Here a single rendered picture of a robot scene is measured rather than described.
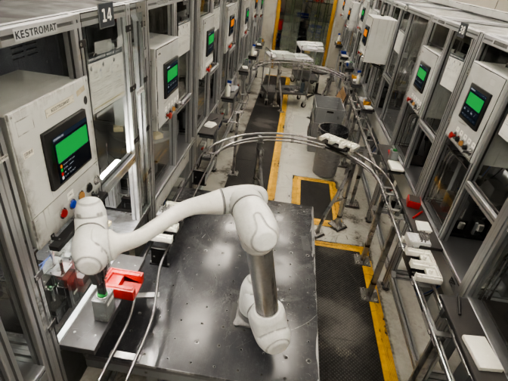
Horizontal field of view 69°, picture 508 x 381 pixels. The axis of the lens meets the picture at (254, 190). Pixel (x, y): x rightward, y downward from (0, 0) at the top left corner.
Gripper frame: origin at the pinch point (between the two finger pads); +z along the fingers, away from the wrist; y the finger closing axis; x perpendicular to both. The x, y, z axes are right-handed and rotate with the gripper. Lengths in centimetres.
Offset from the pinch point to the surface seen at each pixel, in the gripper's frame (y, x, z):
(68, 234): 5.7, -5.8, -29.6
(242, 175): -295, 23, 106
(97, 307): 4.0, -0.7, 7.7
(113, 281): -14.3, -2.9, 12.0
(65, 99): -11, -10, -72
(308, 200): -261, 104, 106
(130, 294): -8.9, 7.4, 12.2
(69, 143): -6, -7, -59
